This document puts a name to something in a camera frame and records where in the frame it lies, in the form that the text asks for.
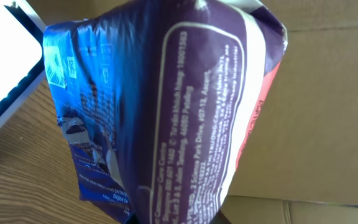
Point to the white barcode scanner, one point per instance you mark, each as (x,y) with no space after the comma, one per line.
(21,55)

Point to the red purple liner pack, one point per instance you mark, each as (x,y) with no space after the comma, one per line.
(157,99)

